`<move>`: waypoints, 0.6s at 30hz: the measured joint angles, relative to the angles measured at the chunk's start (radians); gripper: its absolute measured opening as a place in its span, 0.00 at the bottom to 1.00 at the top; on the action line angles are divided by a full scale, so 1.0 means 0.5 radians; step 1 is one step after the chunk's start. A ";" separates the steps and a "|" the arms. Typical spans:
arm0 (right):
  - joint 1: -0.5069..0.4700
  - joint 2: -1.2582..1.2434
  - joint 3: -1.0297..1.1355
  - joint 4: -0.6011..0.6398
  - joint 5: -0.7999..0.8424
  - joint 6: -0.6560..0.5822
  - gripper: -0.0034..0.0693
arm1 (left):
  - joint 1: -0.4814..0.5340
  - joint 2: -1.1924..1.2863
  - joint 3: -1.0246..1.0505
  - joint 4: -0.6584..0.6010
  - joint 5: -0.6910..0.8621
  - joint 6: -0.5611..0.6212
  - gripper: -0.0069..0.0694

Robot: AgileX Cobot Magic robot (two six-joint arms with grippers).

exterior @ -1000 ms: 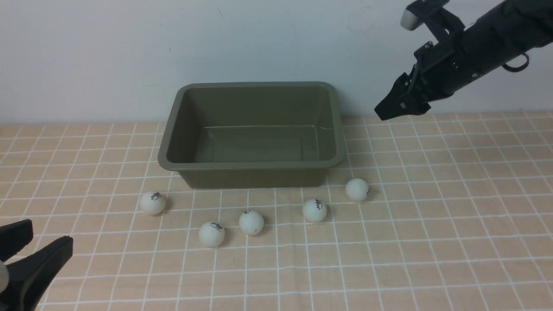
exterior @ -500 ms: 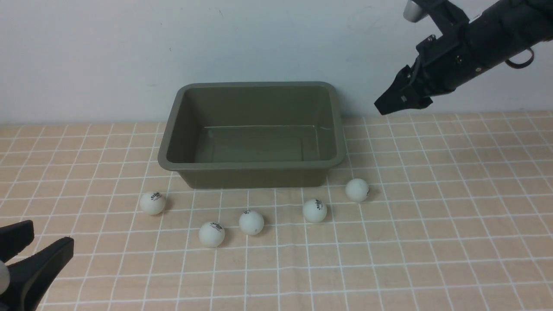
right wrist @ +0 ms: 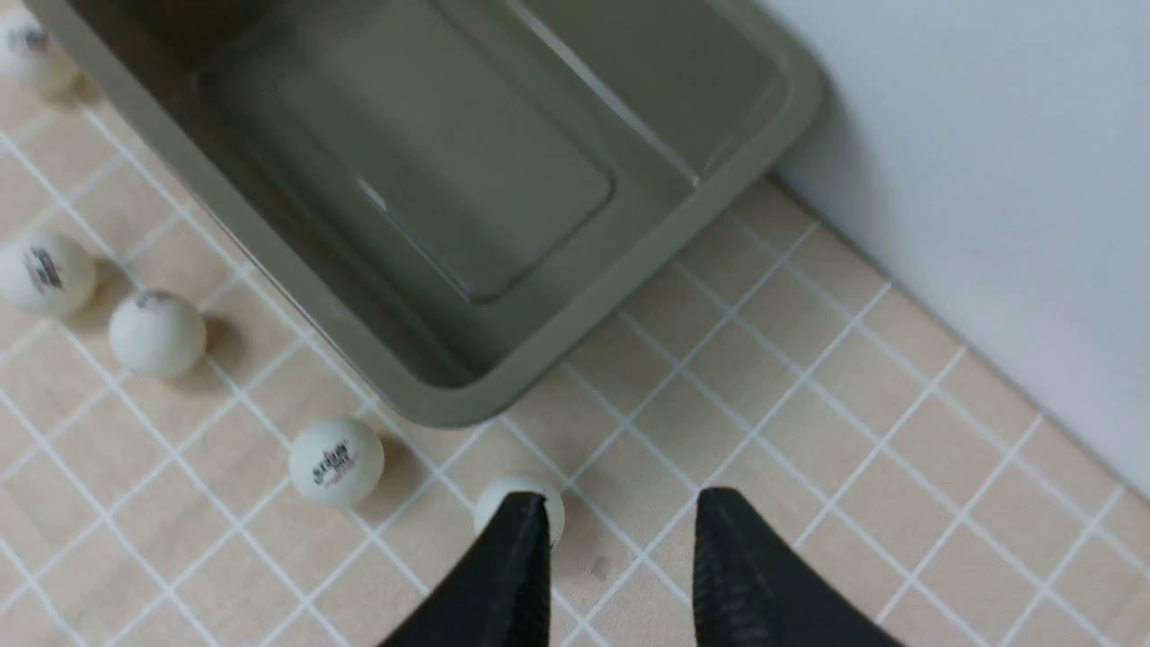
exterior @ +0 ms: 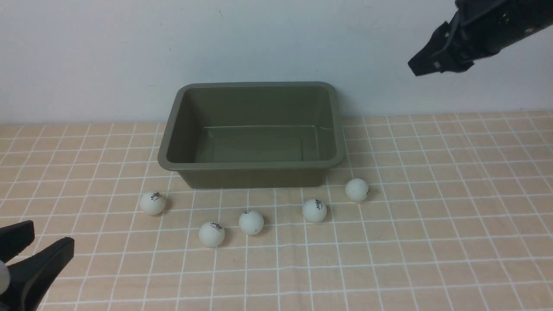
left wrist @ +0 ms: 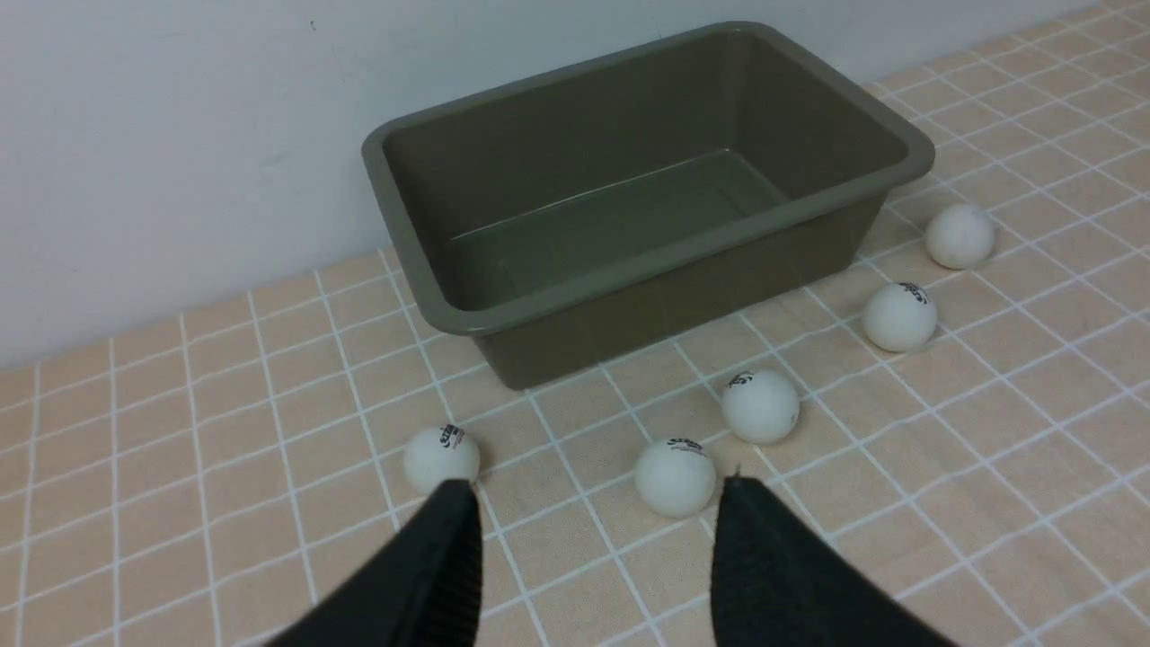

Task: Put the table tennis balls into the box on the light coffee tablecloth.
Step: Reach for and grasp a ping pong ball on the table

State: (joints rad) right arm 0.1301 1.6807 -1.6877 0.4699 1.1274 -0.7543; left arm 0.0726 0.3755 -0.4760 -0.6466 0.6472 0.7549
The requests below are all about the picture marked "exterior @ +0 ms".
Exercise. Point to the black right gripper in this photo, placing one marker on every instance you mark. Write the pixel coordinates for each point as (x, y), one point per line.
(480, 29)

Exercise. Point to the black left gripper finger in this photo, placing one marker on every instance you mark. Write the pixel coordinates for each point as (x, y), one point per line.
(30, 279)
(15, 238)

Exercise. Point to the white ping-pong ball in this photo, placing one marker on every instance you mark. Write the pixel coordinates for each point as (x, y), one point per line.
(314, 210)
(251, 222)
(211, 234)
(152, 203)
(357, 190)

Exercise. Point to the olive green plastic bin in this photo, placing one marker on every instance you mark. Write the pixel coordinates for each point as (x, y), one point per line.
(253, 135)

